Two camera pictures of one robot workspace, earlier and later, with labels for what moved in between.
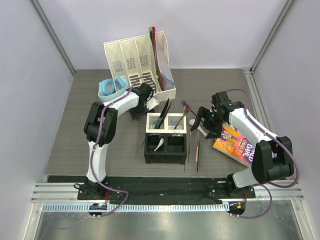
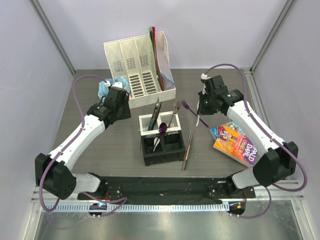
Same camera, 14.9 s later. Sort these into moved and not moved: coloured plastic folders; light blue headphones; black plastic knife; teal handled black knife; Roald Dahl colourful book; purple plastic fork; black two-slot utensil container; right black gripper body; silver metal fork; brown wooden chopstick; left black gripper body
Moved: silver metal fork; teal handled black knife; left black gripper body; black plastic knife; brown wooden chopstick; right black gripper body
Not moved: coloured plastic folders; black two-slot utensil container; Roald Dahl colourful book; light blue headphones; purple plastic fork
